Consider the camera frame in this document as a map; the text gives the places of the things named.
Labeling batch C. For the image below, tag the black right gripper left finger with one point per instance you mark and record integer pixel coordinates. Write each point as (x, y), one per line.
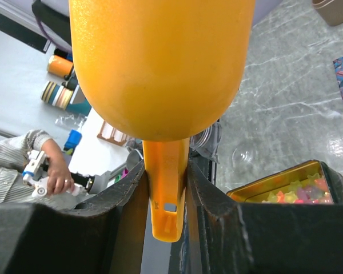
(104, 234)

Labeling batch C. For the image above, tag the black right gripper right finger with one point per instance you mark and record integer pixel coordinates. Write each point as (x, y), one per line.
(228, 235)

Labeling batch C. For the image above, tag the yellow plastic scoop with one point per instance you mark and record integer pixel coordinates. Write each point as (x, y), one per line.
(161, 71)

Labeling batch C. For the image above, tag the striped sleeve forearm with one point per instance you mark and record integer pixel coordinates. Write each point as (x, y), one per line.
(13, 159)

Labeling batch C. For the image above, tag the square tin of translucent candies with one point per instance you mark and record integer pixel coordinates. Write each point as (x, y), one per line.
(312, 182)

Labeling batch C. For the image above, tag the person's hand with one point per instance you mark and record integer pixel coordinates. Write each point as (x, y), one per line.
(59, 176)

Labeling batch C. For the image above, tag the clear glass jar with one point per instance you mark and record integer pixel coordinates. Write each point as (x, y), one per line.
(206, 144)

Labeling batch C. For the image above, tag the striped tape rolls stack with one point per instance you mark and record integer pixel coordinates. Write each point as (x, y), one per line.
(59, 96)

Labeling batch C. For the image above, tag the orange tape roll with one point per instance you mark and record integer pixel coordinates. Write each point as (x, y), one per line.
(59, 66)

